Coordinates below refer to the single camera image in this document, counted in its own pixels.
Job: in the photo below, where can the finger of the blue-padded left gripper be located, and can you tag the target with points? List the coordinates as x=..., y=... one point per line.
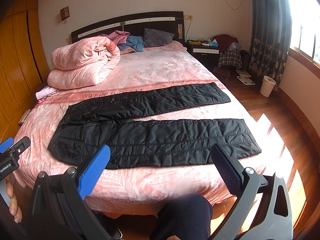
x=5, y=145

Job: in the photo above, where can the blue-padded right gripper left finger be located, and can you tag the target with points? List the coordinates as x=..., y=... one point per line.
x=58, y=209

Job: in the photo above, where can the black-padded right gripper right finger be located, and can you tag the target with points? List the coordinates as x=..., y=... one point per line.
x=273, y=219

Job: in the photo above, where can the black quilted pants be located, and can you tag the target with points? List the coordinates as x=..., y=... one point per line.
x=124, y=122

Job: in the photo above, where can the person's left hand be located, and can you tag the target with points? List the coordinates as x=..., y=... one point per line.
x=14, y=208

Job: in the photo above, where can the pink white folded towel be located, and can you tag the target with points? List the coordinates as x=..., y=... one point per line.
x=45, y=93

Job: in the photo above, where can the person's dark trouser knee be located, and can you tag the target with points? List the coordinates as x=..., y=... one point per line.
x=186, y=217

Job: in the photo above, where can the wooden wardrobe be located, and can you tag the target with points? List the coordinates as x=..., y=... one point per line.
x=23, y=64

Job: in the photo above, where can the folded pink comforter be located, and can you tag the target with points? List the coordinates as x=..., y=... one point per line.
x=85, y=63

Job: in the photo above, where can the white waste bin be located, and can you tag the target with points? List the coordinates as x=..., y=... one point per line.
x=267, y=86

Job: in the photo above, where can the white bathroom scale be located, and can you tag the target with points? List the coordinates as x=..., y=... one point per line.
x=244, y=77

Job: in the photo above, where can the plaid cloth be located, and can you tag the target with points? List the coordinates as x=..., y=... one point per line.
x=230, y=58

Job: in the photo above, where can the pink garment on bed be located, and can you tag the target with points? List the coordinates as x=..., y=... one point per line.
x=118, y=37

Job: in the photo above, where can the light blue cap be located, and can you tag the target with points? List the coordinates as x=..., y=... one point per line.
x=234, y=46

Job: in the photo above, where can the blue garment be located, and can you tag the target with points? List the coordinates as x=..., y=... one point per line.
x=134, y=42

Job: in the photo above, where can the dark bedside table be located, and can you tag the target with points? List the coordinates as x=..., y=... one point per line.
x=208, y=56

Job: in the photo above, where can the dark patterned curtain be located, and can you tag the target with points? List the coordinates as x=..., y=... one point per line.
x=270, y=42

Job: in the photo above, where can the dark red garment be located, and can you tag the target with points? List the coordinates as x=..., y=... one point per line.
x=224, y=41

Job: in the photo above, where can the dark grey pillow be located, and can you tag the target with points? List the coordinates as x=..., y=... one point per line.
x=156, y=38

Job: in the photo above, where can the dark wooden headboard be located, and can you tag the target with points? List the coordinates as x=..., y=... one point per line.
x=169, y=21

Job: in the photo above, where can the left wall lamp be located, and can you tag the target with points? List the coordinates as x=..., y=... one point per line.
x=64, y=13

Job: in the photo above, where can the window frame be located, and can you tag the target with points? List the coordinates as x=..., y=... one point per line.
x=305, y=28

